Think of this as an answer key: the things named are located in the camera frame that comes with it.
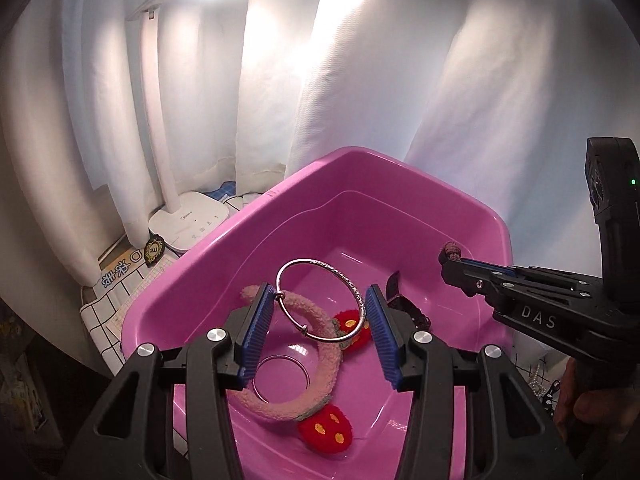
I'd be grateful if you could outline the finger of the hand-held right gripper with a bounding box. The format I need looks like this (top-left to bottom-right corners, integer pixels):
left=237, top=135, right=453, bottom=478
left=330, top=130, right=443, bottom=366
left=439, top=254, right=605, bottom=302
left=491, top=284, right=610, bottom=358

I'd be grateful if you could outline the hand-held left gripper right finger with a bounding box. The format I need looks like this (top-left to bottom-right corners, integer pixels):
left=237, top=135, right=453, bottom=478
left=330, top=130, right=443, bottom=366
left=364, top=283, right=576, bottom=480

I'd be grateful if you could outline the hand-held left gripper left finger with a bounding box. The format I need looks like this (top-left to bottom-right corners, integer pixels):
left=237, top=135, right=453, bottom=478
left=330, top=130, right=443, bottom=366
left=60, top=281, right=275, bottom=480

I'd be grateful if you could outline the large silver bangle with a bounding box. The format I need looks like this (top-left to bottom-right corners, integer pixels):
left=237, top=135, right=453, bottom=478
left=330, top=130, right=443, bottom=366
left=251, top=354, right=314, bottom=405

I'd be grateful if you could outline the small silver ring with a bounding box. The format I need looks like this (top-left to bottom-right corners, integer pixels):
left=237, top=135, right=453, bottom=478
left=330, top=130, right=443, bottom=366
left=276, top=258, right=369, bottom=344

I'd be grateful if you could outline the pink plastic tub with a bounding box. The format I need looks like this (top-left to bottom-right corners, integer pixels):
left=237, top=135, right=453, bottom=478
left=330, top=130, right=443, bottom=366
left=120, top=146, right=513, bottom=480

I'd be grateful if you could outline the pink strawberry plush headband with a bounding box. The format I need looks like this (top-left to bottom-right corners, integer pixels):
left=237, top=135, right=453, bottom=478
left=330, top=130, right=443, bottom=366
left=231, top=282, right=373, bottom=445

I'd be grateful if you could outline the person's right hand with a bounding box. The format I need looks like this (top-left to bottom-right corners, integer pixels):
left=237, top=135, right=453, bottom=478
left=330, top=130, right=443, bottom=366
left=554, top=360, right=640, bottom=443

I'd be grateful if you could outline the pearl hair claw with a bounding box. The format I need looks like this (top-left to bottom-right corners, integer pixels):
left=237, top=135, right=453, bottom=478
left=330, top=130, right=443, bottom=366
left=529, top=362, right=547, bottom=397

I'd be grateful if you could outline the black gold badge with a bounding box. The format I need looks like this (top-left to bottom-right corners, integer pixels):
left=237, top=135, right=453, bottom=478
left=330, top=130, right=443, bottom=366
left=143, top=236, right=166, bottom=264

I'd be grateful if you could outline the white desk lamp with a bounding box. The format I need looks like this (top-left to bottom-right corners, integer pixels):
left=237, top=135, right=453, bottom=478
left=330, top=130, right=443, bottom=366
left=125, top=4, right=232, bottom=254

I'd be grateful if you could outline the white black checked tablecloth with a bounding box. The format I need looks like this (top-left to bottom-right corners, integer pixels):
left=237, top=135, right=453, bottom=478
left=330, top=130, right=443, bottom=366
left=80, top=195, right=261, bottom=366

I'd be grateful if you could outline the white box blue print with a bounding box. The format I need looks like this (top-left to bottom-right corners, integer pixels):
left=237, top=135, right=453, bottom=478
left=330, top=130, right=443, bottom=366
left=97, top=246, right=151, bottom=288

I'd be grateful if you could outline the white curtain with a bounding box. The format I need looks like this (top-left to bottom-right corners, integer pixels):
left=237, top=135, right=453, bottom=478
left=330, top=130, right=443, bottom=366
left=0, top=0, right=640, bottom=361

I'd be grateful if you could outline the black strap keychain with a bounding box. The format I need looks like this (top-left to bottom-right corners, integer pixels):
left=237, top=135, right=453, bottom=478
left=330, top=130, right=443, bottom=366
left=542, top=379, right=562, bottom=413

